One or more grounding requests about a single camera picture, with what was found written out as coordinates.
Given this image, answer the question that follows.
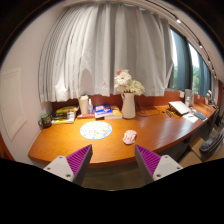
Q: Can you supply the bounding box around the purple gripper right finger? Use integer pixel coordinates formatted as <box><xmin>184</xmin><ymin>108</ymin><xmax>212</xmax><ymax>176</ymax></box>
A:
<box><xmin>134</xmin><ymin>145</ymin><xmax>182</xmax><ymax>184</ymax></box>

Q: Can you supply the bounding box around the pink computer mouse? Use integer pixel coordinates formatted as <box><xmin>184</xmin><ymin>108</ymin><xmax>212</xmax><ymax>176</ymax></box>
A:
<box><xmin>122</xmin><ymin>130</ymin><xmax>137</xmax><ymax>145</ymax></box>

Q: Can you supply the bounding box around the white ceramic vase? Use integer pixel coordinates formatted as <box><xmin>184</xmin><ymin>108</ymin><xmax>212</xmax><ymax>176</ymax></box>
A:
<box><xmin>122</xmin><ymin>93</ymin><xmax>135</xmax><ymax>119</ymax></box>

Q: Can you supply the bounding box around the black cable on desk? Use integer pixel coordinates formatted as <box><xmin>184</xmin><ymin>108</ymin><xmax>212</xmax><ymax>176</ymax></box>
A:
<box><xmin>134</xmin><ymin>98</ymin><xmax>171</xmax><ymax>118</ymax></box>

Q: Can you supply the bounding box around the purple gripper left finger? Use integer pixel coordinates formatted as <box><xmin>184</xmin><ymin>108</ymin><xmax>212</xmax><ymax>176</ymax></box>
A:
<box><xmin>44</xmin><ymin>145</ymin><xmax>93</xmax><ymax>186</ymax></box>

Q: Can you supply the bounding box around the white curtain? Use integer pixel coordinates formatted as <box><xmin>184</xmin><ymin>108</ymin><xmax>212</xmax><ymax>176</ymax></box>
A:
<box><xmin>39</xmin><ymin>3</ymin><xmax>173</xmax><ymax>102</ymax></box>

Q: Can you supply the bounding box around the dark green mug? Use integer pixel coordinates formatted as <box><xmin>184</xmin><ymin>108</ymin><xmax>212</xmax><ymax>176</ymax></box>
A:
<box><xmin>38</xmin><ymin>114</ymin><xmax>52</xmax><ymax>128</ymax></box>

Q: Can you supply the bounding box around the yellow book under blue book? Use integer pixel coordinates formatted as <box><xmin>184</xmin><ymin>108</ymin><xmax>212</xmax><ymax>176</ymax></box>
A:
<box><xmin>105</xmin><ymin>106</ymin><xmax>122</xmax><ymax>120</ymax></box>

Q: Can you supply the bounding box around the silver laptop on stand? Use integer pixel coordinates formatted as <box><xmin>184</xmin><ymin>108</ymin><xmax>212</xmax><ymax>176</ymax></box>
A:
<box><xmin>169</xmin><ymin>101</ymin><xmax>190</xmax><ymax>115</ymax></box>

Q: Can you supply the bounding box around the round light blue mouse pad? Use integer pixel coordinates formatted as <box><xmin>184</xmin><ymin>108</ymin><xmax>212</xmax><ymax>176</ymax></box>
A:
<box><xmin>80</xmin><ymin>121</ymin><xmax>112</xmax><ymax>140</ymax></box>

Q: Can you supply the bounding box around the white tumbler bottle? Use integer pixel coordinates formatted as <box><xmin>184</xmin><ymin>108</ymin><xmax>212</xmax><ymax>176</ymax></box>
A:
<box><xmin>79</xmin><ymin>95</ymin><xmax>88</xmax><ymax>114</ymax></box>

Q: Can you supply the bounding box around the white flower bouquet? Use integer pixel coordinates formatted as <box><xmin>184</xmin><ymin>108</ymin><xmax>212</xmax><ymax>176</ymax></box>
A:
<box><xmin>114</xmin><ymin>70</ymin><xmax>145</xmax><ymax>96</ymax></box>

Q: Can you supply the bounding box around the white paper sheet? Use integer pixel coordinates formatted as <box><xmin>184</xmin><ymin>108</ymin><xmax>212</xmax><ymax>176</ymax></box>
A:
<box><xmin>183</xmin><ymin>113</ymin><xmax>198</xmax><ymax>123</ymax></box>

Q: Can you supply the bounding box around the teal curtain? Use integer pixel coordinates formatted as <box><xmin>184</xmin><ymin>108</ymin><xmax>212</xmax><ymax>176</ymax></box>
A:
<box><xmin>169</xmin><ymin>30</ymin><xmax>211</xmax><ymax>96</ymax></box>

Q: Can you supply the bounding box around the stack of books with yellow cover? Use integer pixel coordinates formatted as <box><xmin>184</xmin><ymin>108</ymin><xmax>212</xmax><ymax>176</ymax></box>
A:
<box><xmin>51</xmin><ymin>106</ymin><xmax>79</xmax><ymax>124</ymax></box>

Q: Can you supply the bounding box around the dark office chair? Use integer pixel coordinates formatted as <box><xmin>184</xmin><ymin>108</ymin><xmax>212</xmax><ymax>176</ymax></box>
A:
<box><xmin>199</xmin><ymin>132</ymin><xmax>223</xmax><ymax>154</ymax></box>

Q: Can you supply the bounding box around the small clear sanitizer bottle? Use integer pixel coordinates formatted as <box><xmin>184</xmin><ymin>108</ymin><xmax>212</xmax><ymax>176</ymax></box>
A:
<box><xmin>88</xmin><ymin>99</ymin><xmax>93</xmax><ymax>115</ymax></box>

